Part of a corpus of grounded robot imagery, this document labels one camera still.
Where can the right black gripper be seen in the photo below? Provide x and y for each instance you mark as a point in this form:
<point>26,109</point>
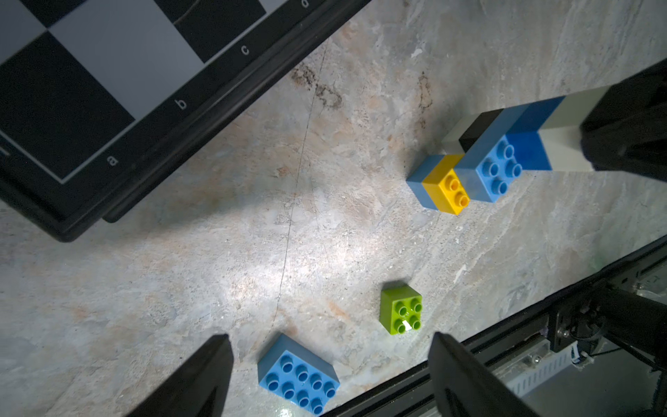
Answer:
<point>626,130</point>

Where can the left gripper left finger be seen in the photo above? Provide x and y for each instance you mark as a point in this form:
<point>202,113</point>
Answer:
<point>197,388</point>

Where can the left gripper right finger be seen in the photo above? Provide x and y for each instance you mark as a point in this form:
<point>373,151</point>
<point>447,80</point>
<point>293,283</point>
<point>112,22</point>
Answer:
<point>465,387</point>

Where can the light blue long brick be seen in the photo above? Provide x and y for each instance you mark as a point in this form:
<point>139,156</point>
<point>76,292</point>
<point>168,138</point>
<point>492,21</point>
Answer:
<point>488,169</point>
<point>298,375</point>

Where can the white square brick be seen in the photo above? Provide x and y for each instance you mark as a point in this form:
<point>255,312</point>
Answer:
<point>451,143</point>

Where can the yellow square brick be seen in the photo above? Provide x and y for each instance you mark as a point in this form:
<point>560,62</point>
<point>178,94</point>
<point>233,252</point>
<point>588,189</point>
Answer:
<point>445,188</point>

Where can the light blue square brick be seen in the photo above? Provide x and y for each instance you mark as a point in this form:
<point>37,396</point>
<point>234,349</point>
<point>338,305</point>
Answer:
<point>416,179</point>

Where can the cream square brick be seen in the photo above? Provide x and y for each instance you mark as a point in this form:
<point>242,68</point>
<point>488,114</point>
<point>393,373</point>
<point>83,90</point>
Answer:
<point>561,134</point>

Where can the dark blue square brick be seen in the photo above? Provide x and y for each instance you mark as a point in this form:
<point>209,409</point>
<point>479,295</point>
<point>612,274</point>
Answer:
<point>524,135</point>

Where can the black square brick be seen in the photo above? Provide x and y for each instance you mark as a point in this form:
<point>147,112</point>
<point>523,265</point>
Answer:
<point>478,127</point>

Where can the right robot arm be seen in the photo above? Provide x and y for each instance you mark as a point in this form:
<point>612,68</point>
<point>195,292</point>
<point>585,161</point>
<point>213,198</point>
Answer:
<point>635,324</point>

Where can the lime green square brick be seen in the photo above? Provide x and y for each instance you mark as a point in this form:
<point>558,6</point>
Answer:
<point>400,310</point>

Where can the black grey chessboard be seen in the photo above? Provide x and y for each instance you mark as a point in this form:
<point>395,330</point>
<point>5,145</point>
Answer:
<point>102,100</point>

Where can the white slotted cable duct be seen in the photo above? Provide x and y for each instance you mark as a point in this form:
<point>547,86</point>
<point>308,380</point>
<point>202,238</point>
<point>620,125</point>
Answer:
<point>543,368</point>

